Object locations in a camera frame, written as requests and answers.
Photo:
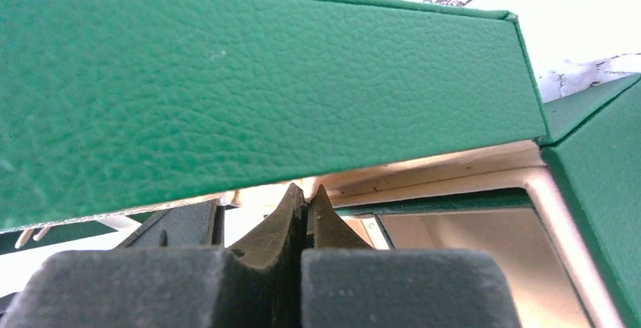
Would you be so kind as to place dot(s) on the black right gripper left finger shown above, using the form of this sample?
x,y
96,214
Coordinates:
x,y
253,283

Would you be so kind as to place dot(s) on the green jewelry box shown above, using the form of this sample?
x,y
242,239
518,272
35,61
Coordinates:
x,y
425,124

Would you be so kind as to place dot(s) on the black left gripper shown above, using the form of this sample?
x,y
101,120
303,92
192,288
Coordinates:
x,y
199,224

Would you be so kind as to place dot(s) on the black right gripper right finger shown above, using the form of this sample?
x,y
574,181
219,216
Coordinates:
x,y
347,283

